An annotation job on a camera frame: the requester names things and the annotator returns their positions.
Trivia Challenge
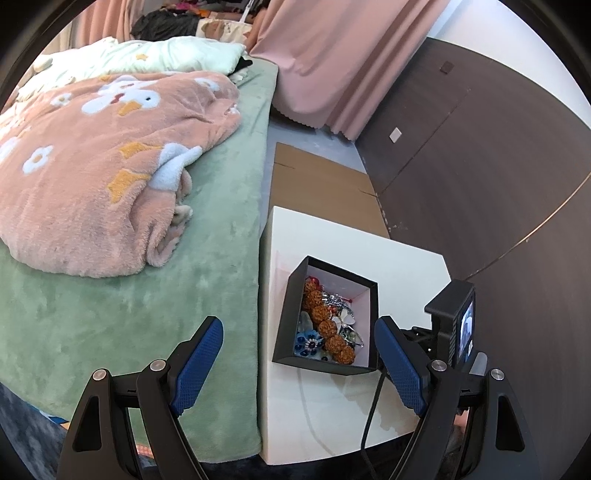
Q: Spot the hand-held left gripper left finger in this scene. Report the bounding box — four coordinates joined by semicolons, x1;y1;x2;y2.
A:
55;315;225;480

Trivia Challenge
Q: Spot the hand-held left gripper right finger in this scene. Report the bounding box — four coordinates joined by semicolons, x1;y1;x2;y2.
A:
374;316;536;480

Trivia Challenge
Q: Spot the brown bead bracelet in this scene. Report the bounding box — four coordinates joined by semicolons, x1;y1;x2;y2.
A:
302;286;357;365

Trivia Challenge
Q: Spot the black jewelry box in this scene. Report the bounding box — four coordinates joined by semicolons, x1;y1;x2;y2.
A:
271;255;380;377

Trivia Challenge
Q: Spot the white side table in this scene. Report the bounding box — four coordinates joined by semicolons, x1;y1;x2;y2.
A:
257;206;452;464

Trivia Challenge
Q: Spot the bed with green sheet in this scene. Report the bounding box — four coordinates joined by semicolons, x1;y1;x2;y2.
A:
0;60;280;455

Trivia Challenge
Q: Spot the blue flower brooch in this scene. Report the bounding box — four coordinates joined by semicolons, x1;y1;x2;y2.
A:
293;311;331;361

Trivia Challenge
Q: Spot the flat cardboard sheet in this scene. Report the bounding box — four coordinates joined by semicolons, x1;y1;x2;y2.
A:
270;142;392;241

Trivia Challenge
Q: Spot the pink flower print blanket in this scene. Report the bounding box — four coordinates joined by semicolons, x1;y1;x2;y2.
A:
0;70;245;278

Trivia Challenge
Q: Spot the pink curtain with scalloped hem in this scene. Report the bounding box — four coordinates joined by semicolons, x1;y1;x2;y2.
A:
249;0;451;141

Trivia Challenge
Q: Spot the black cloth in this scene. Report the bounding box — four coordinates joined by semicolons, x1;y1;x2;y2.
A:
229;58;254;85

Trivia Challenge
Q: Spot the pale green pillow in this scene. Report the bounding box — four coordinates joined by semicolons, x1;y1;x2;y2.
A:
14;36;247;100

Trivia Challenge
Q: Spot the cream printed bag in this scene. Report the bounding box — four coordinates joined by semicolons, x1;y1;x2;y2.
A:
196;18;252;44

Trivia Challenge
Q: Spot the dark clothes pile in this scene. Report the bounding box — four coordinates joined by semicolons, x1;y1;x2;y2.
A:
130;8;204;41

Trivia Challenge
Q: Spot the silver chain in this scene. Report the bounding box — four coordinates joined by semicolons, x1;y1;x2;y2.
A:
321;288;354;310

